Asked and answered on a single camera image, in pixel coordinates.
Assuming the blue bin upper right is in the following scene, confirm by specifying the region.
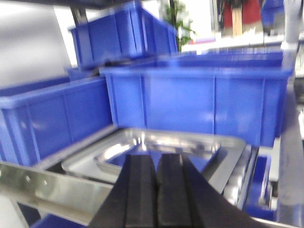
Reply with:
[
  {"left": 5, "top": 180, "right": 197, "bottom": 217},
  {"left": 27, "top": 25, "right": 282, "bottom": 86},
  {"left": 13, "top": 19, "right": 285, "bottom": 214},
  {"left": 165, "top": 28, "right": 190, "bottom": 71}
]
[{"left": 70, "top": 0, "right": 178, "bottom": 69}]

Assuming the blue bin below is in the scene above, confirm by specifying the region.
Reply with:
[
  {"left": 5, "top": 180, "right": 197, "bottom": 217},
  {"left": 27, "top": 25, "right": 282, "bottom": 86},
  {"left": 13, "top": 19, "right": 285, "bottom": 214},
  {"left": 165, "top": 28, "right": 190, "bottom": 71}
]
[
  {"left": 30, "top": 214, "right": 86, "bottom": 228},
  {"left": 244, "top": 155, "right": 276, "bottom": 221}
]

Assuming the silver metal tray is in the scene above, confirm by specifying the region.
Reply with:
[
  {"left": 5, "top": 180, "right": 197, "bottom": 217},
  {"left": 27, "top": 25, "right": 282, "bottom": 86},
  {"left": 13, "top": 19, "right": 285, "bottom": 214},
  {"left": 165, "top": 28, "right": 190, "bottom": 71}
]
[{"left": 60, "top": 127, "right": 247, "bottom": 194}]

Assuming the green potted plant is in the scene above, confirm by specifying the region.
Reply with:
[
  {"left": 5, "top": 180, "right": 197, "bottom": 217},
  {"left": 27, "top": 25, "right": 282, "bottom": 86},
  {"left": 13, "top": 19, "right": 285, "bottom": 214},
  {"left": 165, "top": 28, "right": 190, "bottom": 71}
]
[{"left": 164, "top": 0, "right": 196, "bottom": 52}]

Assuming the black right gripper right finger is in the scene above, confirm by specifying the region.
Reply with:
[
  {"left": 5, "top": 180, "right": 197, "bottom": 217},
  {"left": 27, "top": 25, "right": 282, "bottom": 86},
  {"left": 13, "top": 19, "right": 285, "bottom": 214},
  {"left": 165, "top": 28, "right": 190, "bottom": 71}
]
[{"left": 157, "top": 154, "right": 264, "bottom": 228}]

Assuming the blue bin upper left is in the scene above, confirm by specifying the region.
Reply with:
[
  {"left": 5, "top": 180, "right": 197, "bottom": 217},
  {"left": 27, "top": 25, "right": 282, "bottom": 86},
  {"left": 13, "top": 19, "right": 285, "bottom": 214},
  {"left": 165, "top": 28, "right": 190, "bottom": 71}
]
[{"left": 0, "top": 77, "right": 112, "bottom": 166}]

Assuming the grey shelf upright post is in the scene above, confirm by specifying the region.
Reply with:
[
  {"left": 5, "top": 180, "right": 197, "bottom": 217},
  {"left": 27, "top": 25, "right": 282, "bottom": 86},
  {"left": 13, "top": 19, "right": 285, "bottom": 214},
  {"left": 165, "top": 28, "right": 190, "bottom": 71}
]
[{"left": 277, "top": 0, "right": 304, "bottom": 228}]

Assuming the steel shelf front rail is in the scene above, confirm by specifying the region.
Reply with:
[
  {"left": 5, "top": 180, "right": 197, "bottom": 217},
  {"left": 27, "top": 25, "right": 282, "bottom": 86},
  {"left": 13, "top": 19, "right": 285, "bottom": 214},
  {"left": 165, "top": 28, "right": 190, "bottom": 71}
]
[{"left": 0, "top": 162, "right": 112, "bottom": 226}]

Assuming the blue bin below right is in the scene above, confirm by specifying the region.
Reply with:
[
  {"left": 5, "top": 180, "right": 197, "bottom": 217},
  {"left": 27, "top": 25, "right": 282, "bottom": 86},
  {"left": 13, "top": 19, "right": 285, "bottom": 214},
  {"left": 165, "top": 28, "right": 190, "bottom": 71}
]
[{"left": 244, "top": 155, "right": 276, "bottom": 221}]

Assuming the large blue bin behind tray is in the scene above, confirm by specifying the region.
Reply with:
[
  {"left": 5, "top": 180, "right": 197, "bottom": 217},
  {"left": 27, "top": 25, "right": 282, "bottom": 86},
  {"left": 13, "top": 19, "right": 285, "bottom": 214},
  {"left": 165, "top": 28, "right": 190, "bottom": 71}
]
[{"left": 100, "top": 54, "right": 293, "bottom": 147}]

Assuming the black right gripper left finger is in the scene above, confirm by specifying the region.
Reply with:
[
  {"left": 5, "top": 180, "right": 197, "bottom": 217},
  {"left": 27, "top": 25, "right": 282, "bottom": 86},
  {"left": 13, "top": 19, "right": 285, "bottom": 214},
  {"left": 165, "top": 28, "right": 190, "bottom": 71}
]
[{"left": 88, "top": 155, "right": 157, "bottom": 228}]

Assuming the blue bin below left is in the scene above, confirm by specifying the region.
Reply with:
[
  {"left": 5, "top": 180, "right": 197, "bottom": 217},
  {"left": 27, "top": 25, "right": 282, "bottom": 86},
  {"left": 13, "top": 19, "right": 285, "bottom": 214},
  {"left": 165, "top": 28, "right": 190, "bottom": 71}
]
[{"left": 30, "top": 214, "right": 86, "bottom": 228}]

